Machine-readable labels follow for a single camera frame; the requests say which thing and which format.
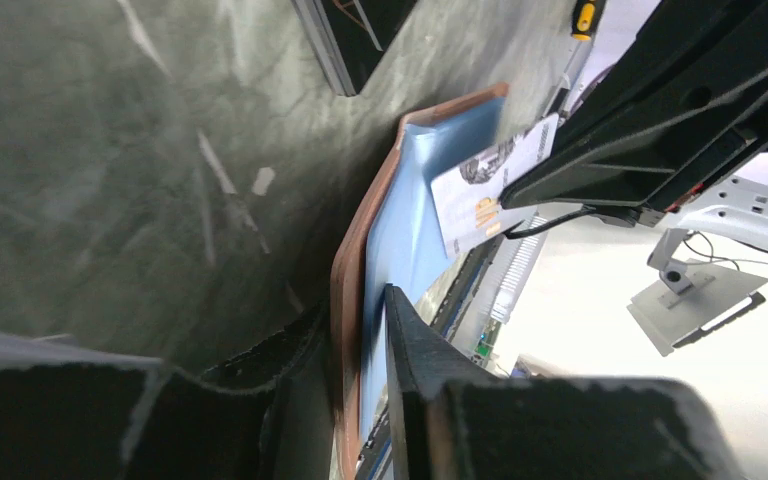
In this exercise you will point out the black yellow screwdriver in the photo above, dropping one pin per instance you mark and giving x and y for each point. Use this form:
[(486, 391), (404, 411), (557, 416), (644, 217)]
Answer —
[(586, 16)]

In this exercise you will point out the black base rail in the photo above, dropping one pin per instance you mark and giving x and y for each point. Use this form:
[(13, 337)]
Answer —
[(350, 38)]

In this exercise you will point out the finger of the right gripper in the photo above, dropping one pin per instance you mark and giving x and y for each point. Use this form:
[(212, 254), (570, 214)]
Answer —
[(686, 105)]

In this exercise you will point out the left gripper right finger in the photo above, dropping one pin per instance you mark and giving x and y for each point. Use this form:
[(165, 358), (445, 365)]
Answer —
[(452, 419)]

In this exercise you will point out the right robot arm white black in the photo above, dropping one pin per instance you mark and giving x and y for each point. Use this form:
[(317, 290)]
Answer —
[(736, 206)]

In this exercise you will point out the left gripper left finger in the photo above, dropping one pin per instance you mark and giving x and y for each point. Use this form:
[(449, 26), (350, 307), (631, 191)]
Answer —
[(72, 413)]

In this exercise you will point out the grey monitor stand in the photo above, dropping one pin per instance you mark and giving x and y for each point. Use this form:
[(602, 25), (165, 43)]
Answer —
[(690, 301)]

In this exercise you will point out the single silver credit card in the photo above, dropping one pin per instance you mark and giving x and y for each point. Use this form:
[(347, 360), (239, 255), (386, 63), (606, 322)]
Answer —
[(467, 197)]

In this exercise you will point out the brown leather card holder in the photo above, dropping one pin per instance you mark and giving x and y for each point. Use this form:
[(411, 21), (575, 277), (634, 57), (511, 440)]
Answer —
[(395, 237)]

